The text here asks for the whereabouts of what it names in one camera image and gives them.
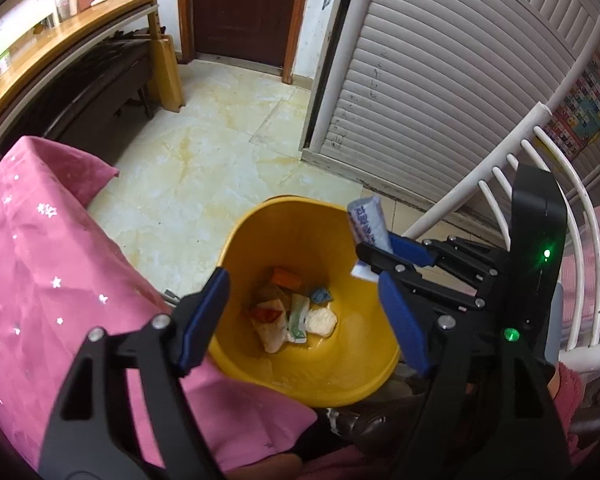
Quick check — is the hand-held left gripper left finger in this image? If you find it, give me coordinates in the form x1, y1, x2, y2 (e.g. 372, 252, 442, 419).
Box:
40, 269, 231, 480

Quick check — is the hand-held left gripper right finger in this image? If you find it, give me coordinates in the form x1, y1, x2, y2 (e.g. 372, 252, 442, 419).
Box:
378, 272, 573, 480

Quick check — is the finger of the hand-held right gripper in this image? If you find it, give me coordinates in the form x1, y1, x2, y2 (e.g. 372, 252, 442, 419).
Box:
355, 242, 503, 315
386, 232, 511, 283

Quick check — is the white blue printed packet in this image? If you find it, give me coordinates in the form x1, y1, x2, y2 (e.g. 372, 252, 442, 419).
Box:
347, 196, 394, 281

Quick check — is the red snack wrapper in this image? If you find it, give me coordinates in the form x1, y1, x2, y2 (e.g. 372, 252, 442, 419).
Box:
252, 305, 284, 324

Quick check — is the white tissue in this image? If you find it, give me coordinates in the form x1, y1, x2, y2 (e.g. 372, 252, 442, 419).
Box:
250, 285, 288, 353

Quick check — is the white paper ball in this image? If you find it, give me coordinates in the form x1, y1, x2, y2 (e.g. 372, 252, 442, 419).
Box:
305, 307, 339, 337

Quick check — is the small orange box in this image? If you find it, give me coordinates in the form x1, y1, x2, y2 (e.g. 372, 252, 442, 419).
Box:
271, 267, 302, 290

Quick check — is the green white packet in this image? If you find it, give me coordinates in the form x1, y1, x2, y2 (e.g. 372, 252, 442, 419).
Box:
287, 294, 311, 345

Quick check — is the yellow plastic bucket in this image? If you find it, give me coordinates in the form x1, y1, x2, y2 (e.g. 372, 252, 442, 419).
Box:
206, 196, 402, 408

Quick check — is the colourful chart poster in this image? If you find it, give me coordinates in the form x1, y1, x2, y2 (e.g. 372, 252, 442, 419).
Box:
542, 40, 600, 161

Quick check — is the pink star tablecloth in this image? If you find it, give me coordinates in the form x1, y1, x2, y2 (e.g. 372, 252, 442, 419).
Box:
0, 135, 318, 476

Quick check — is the white louvered door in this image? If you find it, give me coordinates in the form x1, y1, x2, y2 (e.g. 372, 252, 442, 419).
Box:
300, 0, 600, 216

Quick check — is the dark brown door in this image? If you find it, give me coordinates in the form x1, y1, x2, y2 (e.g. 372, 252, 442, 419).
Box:
177, 0, 313, 83

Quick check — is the wooden desk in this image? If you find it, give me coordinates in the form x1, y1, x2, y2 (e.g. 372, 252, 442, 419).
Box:
0, 0, 183, 161

